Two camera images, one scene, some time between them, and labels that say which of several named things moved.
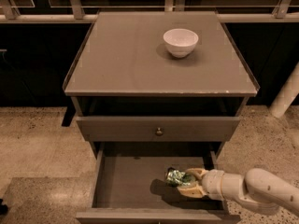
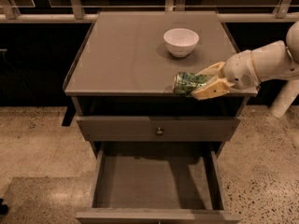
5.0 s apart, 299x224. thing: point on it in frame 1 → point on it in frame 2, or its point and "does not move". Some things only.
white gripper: (212, 183) → (239, 69)
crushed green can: (176, 177) → (185, 83)
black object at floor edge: (4, 209) does not move
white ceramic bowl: (180, 41) does not move
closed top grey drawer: (158, 129) does not move
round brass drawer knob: (159, 132) does not move
